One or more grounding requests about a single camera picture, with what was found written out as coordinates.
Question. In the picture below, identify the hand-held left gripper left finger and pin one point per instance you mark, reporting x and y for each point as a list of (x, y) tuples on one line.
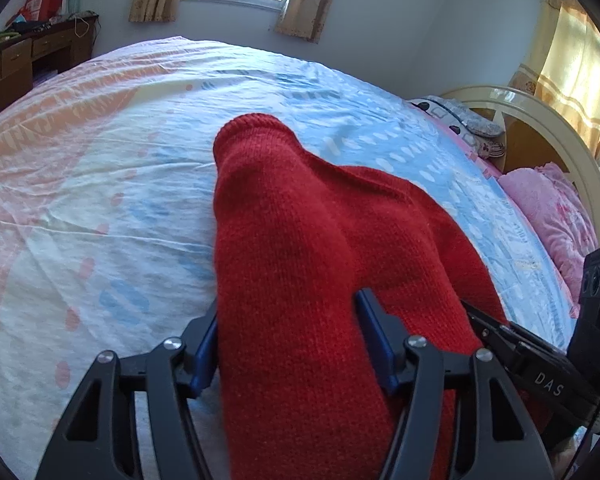
[(207, 350)]

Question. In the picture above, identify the cream headboard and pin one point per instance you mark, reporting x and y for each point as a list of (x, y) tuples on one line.
[(545, 110)]

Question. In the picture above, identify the pink fluffy blanket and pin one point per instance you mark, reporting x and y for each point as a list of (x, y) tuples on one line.
[(555, 210)]

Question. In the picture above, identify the wooden desk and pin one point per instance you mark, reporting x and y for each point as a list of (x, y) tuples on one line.
[(15, 65)]

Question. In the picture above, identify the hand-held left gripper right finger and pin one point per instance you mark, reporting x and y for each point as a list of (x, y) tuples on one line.
[(375, 330)]

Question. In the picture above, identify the bed with patterned sheet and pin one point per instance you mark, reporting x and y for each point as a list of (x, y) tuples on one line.
[(105, 160)]

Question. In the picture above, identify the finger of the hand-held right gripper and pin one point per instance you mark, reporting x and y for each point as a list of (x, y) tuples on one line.
[(485, 322)]

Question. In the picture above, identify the red gift bag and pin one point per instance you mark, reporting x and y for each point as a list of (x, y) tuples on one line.
[(42, 5)]

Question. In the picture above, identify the red knit sweater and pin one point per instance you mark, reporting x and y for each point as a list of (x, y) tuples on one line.
[(290, 260)]

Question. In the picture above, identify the yellow striped curtain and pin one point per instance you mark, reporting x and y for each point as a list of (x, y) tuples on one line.
[(570, 75)]

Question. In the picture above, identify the grey patterned pillow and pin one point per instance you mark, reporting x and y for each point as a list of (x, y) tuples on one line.
[(460, 120)]

